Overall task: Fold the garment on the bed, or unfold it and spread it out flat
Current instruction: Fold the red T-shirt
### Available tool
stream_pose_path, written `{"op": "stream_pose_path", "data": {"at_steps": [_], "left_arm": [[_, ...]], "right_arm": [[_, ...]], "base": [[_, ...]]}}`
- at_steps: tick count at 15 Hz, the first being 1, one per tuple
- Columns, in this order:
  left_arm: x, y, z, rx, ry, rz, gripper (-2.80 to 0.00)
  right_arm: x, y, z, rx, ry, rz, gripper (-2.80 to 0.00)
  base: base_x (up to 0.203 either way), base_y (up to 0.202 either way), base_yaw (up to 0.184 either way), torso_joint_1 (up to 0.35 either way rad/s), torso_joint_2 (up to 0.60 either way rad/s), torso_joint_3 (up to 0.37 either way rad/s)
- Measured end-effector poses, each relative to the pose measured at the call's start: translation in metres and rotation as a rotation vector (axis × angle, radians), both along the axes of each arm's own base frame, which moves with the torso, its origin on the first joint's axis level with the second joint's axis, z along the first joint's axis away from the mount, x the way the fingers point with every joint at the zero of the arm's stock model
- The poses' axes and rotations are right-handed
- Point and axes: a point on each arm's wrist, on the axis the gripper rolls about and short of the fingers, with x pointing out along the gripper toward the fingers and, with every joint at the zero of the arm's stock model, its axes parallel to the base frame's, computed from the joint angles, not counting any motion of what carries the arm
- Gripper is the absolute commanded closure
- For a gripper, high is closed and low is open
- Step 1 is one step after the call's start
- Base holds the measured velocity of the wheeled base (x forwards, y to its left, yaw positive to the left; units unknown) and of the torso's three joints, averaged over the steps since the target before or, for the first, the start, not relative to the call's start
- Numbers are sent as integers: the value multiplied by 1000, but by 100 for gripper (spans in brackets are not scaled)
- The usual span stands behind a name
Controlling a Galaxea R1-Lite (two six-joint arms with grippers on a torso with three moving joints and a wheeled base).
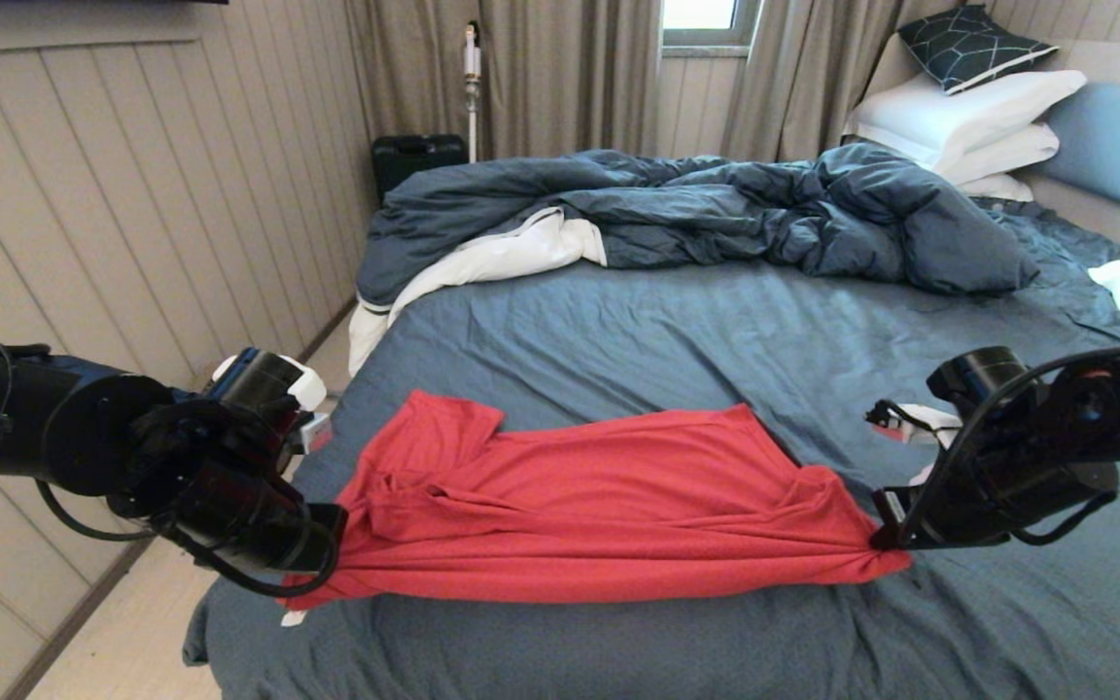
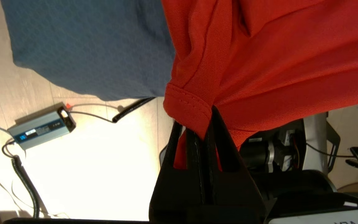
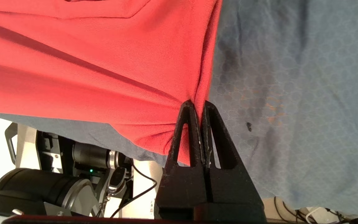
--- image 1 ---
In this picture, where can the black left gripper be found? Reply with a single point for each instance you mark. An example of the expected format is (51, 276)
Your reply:
(249, 525)

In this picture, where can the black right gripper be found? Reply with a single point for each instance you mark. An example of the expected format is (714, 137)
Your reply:
(1017, 486)

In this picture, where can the red t-shirt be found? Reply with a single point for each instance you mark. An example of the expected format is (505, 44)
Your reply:
(599, 515)

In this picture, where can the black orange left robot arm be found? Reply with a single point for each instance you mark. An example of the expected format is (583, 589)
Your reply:
(16, 418)

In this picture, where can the white bed linen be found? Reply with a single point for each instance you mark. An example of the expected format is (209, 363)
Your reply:
(492, 258)

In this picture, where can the dark blue crumpled duvet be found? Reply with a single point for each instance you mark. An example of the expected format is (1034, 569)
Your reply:
(716, 209)

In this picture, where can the black hard case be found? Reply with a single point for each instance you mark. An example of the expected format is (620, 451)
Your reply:
(414, 157)

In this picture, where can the large white pillow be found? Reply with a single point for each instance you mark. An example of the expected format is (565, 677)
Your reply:
(954, 115)

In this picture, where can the beige curtain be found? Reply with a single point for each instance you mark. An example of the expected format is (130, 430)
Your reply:
(541, 73)
(813, 73)

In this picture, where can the white stick vacuum cleaner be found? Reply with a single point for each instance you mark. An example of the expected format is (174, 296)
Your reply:
(472, 92)

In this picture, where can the dark patterned cushion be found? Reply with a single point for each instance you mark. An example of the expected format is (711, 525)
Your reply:
(968, 47)

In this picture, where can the grey framed window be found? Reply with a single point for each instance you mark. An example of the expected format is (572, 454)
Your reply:
(701, 19)

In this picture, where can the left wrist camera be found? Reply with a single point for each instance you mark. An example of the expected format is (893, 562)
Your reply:
(259, 384)

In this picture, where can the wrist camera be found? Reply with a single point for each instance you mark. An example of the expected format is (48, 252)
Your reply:
(978, 374)
(259, 384)

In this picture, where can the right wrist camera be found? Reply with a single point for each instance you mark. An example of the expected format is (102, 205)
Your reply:
(978, 374)

